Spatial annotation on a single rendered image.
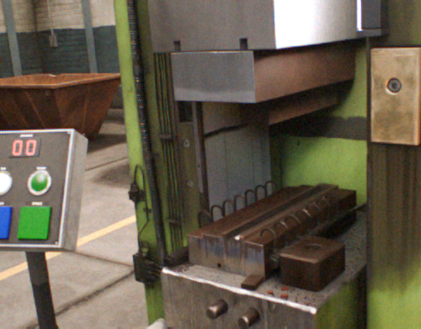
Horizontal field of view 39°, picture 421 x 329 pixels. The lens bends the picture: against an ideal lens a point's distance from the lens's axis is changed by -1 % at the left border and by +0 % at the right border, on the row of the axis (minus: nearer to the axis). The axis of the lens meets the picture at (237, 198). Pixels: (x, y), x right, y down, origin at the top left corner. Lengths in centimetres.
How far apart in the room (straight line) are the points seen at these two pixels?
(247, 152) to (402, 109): 56
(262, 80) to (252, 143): 46
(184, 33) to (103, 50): 865
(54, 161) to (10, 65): 918
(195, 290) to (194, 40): 50
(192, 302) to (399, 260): 43
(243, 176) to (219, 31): 52
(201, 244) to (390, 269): 39
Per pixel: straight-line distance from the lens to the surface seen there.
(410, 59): 109
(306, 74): 126
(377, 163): 116
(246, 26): 110
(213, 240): 125
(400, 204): 117
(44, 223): 140
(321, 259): 113
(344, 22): 130
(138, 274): 163
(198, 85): 118
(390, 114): 111
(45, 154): 145
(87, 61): 1011
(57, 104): 738
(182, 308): 130
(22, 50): 1075
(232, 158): 150
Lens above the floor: 142
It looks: 17 degrees down
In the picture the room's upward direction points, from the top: 4 degrees counter-clockwise
